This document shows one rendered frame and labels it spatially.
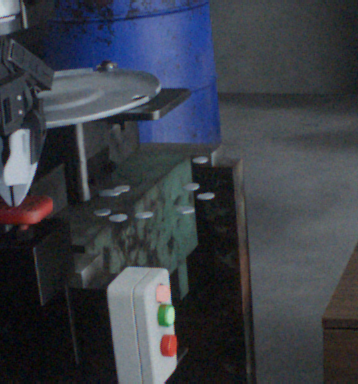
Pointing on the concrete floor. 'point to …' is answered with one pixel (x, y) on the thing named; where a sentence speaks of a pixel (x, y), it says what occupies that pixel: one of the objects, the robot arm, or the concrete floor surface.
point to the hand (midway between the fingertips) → (16, 192)
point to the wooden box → (350, 322)
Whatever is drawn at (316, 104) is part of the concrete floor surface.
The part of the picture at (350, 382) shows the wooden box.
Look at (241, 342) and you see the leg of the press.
